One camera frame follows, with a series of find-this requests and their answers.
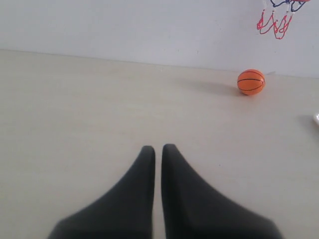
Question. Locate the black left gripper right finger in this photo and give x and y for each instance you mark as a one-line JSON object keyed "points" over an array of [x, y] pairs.
{"points": [[194, 210]]}

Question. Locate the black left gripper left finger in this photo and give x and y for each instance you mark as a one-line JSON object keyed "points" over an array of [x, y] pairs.
{"points": [[124, 212]]}

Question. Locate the small orange basketball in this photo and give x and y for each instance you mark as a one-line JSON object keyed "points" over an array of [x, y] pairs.
{"points": [[251, 82]]}

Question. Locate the red mini basketball hoop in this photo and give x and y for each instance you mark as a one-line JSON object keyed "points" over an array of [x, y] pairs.
{"points": [[277, 15]]}

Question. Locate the white plastic tray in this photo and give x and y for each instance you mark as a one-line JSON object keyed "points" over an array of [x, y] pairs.
{"points": [[315, 118]]}

